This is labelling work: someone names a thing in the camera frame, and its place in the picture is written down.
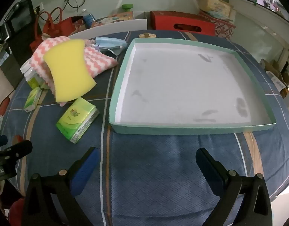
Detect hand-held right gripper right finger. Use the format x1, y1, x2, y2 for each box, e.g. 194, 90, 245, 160
196, 147, 273, 226

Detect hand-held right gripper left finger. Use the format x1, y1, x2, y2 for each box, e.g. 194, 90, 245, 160
21, 147, 100, 226

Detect large green tissue pack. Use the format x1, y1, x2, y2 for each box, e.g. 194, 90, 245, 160
56, 97, 100, 144

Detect shallow teal box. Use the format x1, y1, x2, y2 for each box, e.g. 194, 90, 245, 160
109, 38, 277, 136

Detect yellow sponge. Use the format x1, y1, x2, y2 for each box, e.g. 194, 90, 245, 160
43, 39, 97, 103

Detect pink white zigzag cloth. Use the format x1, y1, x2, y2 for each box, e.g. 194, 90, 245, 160
29, 36, 118, 107

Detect blue face mask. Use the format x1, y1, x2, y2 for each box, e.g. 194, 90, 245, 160
95, 37, 127, 56

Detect blue plaid blanket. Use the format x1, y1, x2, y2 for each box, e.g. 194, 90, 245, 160
0, 29, 289, 226

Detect brown cardboard boxes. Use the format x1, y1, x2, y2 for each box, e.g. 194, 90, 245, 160
260, 59, 289, 97

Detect black monitor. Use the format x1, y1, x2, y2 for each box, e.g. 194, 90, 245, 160
0, 0, 34, 45

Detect red felt bag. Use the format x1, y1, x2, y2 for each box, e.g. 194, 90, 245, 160
29, 7, 85, 52

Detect red patterned box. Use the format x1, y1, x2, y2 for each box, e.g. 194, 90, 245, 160
199, 11, 236, 40

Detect white cardboard box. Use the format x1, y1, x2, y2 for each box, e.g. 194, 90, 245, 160
68, 18, 148, 40

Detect yellow wooden dish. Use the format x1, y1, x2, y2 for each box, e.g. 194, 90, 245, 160
138, 32, 157, 39

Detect water bottle with blue label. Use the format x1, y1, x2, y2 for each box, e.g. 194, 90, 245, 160
82, 9, 96, 27

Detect light blue package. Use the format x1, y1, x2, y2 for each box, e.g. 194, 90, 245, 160
206, 11, 234, 21

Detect orange toy box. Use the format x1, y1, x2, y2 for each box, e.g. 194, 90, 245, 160
90, 11, 134, 27

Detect beige tissue package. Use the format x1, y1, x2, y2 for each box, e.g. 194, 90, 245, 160
198, 0, 232, 17

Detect red box with handle slot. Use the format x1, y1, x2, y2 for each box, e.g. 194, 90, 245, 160
150, 11, 216, 37

